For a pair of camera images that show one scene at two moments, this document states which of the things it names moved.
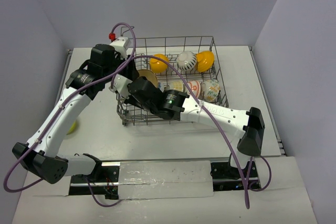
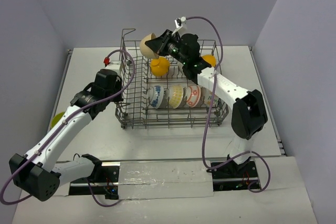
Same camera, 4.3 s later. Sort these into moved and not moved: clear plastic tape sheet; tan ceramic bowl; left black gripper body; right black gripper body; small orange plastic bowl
Moved: left black gripper body; right black gripper body; tan ceramic bowl
Not moved: clear plastic tape sheet; small orange plastic bowl
